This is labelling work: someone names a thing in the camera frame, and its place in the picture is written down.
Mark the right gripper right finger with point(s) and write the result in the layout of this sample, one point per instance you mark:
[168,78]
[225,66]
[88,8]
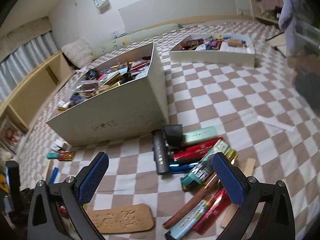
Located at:
[276,220]

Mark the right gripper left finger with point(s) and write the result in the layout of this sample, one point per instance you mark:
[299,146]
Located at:
[45,221]

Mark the carved wooden plaque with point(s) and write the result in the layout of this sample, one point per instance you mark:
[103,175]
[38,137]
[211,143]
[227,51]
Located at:
[127,219]

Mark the teal red lighter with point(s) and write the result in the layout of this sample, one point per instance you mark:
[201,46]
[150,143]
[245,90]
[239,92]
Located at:
[61,156]

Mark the teal black printed lighter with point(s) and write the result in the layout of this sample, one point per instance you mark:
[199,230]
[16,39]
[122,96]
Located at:
[204,168]

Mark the framed picture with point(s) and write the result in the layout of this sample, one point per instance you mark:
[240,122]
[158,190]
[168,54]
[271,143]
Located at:
[10,135]

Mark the light blue printed lighter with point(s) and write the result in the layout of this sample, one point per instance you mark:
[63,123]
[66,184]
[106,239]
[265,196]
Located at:
[183,226]

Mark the checkered bed sheet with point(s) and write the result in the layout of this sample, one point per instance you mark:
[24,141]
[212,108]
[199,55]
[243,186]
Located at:
[257,110]

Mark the wooden bedside shelf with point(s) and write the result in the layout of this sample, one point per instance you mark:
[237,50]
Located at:
[24,103]

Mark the dark grey lighter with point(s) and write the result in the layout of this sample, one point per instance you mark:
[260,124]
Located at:
[160,152]

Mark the large white shoe box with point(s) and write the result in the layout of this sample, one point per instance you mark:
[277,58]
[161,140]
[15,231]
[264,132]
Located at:
[135,108]

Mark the grey window curtain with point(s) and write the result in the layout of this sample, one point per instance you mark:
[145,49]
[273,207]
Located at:
[21,62]

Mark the white fluffy pillow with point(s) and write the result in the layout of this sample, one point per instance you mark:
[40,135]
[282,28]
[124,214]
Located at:
[79,53]

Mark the shallow white box lid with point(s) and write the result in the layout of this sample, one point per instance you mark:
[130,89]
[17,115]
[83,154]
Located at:
[213,48]

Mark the white tote bag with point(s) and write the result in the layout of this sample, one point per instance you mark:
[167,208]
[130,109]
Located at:
[278,43]

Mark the small wooden block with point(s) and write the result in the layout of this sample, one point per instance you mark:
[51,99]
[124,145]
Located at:
[235,42]

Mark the long green bolster pillow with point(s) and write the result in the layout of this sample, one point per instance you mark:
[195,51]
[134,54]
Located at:
[121,42]

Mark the purple plush toy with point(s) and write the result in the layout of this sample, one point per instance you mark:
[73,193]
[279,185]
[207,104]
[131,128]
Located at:
[287,22]

